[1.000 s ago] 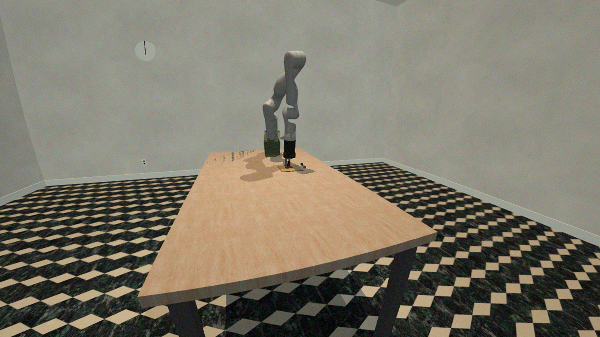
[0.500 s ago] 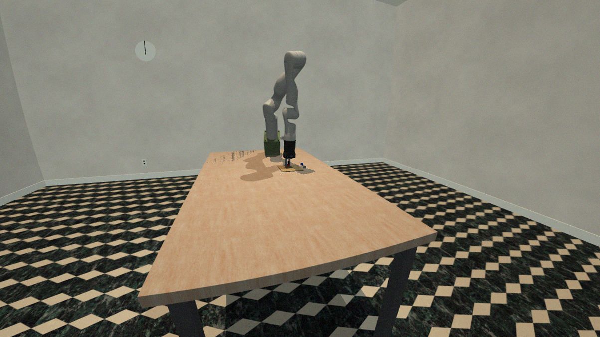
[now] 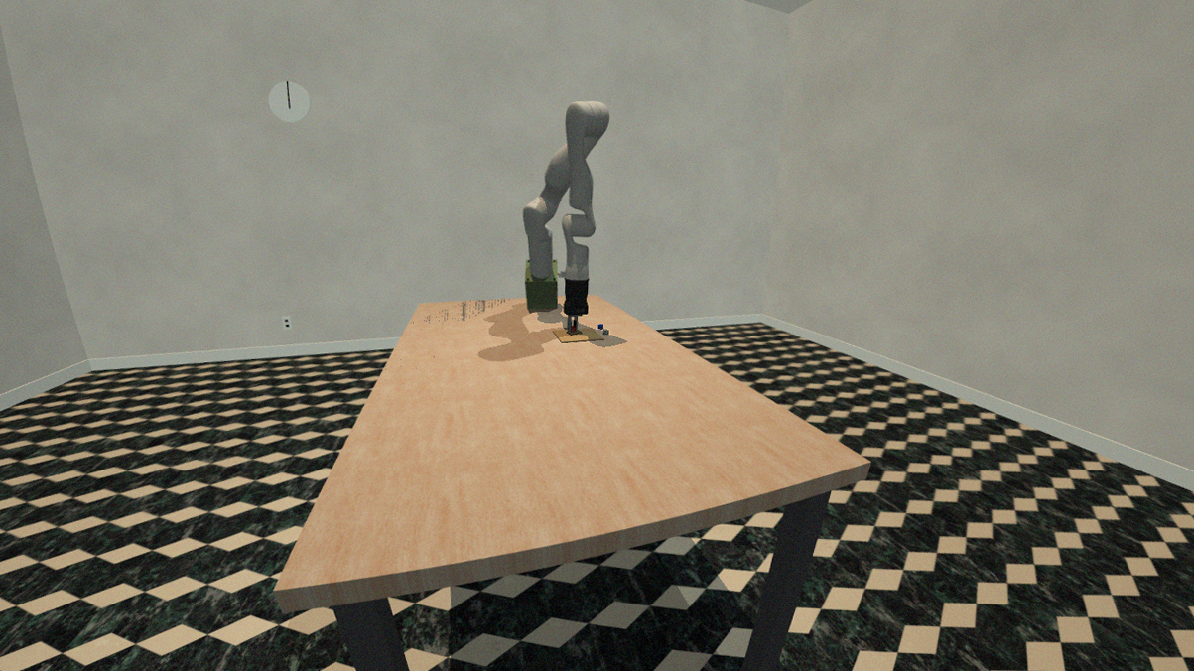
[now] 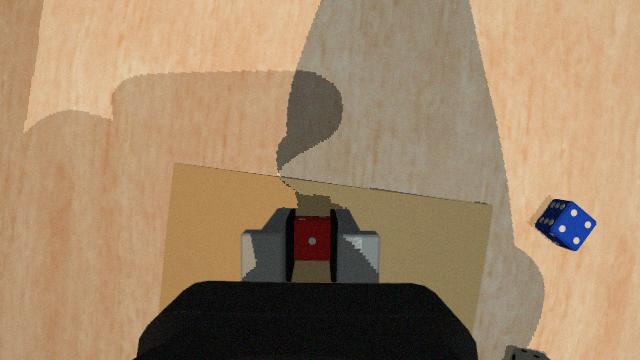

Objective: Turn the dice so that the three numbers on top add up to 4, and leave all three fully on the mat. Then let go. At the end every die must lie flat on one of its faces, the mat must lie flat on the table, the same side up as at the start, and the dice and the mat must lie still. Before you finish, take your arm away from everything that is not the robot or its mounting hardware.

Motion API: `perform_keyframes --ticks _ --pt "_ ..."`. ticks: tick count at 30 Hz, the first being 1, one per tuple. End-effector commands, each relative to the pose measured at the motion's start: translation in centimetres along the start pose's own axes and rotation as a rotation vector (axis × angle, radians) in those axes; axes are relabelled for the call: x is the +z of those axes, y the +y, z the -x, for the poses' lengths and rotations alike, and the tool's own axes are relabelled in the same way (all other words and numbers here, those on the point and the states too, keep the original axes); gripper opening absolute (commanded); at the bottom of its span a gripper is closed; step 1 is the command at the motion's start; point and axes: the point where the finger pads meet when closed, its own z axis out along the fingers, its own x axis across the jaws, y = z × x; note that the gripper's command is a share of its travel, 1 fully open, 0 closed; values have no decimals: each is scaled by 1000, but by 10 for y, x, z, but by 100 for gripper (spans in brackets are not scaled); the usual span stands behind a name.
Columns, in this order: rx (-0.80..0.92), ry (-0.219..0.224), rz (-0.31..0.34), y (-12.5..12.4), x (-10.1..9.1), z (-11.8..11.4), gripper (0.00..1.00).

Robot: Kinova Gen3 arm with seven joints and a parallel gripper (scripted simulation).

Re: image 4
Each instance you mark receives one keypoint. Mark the tan square mat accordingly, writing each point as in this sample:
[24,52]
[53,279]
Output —
[435,242]

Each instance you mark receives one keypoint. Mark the blue die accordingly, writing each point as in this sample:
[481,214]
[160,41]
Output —
[566,224]

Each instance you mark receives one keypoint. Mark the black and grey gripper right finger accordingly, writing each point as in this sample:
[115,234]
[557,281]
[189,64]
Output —
[354,254]

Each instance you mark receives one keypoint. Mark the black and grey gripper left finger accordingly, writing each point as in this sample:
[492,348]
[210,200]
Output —
[267,255]

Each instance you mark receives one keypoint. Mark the beige die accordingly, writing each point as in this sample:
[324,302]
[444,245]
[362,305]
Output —
[522,354]

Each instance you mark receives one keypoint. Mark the red die with grey pips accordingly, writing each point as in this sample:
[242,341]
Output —
[312,238]

